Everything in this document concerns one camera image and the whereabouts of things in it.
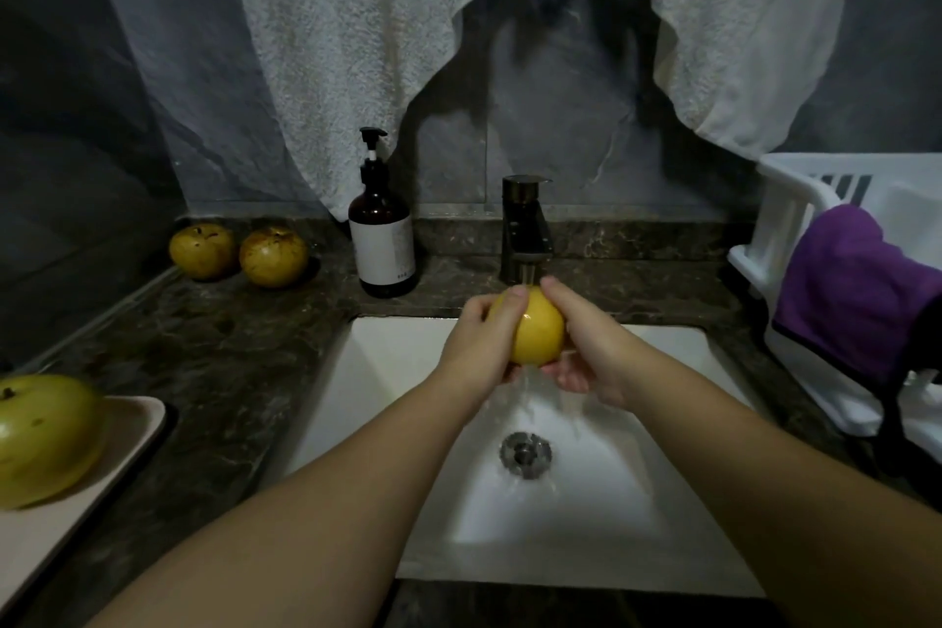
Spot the person's right hand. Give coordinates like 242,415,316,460
537,276,676,413

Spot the person's left hand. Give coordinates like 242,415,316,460
430,285,532,416

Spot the spotted yellow apple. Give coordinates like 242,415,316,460
492,285,570,367
0,373,108,510

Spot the black faucet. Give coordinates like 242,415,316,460
500,176,555,287

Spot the dark soap pump bottle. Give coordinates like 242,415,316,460
347,127,420,299

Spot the group of yellow apples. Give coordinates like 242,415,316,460
168,221,311,289

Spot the purple cloth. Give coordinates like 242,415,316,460
772,203,942,390

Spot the beige plastic tray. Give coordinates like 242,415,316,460
0,394,170,610

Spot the person's left forearm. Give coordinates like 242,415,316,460
88,370,465,628

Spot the person's right forearm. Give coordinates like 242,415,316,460
636,367,942,628

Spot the metal sink drain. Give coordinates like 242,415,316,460
498,432,553,479

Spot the white sink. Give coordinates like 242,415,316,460
280,317,774,599

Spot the white plastic basket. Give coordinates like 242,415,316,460
728,152,942,467

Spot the white hanging towel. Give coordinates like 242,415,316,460
194,0,865,222

